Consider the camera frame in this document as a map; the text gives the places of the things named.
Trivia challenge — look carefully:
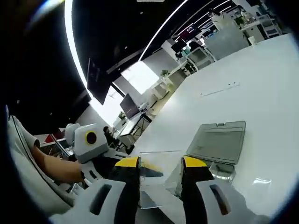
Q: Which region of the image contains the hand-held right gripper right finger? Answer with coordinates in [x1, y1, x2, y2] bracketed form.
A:
[181, 155, 276, 224]

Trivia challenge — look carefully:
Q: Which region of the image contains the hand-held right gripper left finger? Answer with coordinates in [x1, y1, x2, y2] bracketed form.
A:
[50, 155, 141, 224]

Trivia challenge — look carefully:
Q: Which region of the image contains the clear plastic divider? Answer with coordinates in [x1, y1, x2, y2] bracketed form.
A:
[253, 177, 273, 185]
[138, 150, 186, 209]

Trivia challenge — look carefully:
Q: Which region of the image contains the grey transparent guide fixture box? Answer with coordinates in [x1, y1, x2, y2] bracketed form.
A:
[186, 120, 246, 184]

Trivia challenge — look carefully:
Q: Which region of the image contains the desk with black legs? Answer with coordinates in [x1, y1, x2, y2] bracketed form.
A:
[118, 109, 154, 143]

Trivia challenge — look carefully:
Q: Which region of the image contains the black desk monitor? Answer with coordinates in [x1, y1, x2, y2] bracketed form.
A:
[119, 93, 141, 119]

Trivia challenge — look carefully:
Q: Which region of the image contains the large black screen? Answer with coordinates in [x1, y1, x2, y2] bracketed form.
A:
[86, 57, 110, 105]

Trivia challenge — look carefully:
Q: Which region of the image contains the white counter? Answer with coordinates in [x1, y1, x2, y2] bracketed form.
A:
[149, 74, 180, 112]

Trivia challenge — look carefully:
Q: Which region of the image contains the ceiling light strip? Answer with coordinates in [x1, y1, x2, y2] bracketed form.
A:
[64, 0, 110, 126]
[140, 0, 190, 62]

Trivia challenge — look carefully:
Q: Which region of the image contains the white trolley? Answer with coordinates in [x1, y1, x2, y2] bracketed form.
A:
[186, 45, 215, 70]

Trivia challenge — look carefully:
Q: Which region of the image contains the red display screen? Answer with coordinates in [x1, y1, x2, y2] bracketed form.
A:
[179, 23, 201, 40]

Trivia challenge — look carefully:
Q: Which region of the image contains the grey partition screen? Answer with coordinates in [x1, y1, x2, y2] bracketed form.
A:
[205, 25, 249, 61]

